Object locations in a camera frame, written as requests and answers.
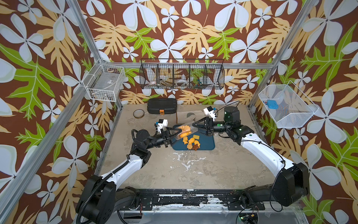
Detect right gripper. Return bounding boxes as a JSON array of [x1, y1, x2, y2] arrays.
[[194, 118, 233, 137]]

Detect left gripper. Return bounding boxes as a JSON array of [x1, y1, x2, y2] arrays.
[[144, 128, 180, 151]]

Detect clear jar orange cookies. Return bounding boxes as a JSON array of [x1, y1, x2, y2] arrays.
[[175, 123, 198, 140]]

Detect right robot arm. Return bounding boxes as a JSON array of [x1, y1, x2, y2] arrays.
[[192, 106, 310, 208]]

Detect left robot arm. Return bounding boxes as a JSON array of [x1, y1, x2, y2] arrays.
[[75, 127, 182, 224]]

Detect orange fish cookie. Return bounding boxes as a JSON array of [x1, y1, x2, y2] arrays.
[[194, 140, 200, 147], [188, 138, 196, 145]]

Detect black tool case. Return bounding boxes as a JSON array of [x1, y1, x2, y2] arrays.
[[147, 98, 178, 115]]

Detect brown tape roll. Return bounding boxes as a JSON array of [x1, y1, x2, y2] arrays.
[[133, 109, 145, 119]]

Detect blue object in basket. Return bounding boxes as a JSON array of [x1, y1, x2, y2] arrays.
[[266, 99, 279, 110]]

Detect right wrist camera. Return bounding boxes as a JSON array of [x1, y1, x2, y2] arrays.
[[203, 106, 217, 121]]

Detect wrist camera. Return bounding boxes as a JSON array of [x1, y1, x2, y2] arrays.
[[203, 106, 217, 121], [155, 119, 168, 133]]

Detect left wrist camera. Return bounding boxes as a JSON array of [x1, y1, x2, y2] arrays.
[[155, 119, 168, 133]]

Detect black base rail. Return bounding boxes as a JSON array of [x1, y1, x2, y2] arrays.
[[115, 187, 265, 211]]

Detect black wire basket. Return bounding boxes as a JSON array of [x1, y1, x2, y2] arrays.
[[139, 58, 225, 90]]

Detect white wire basket left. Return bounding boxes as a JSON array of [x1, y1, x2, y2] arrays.
[[83, 60, 126, 102]]

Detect white wire basket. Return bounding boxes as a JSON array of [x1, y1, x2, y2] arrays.
[[83, 60, 126, 102], [258, 81, 318, 129]]

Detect white wire basket right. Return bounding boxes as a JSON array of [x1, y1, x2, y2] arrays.
[[258, 81, 318, 129]]

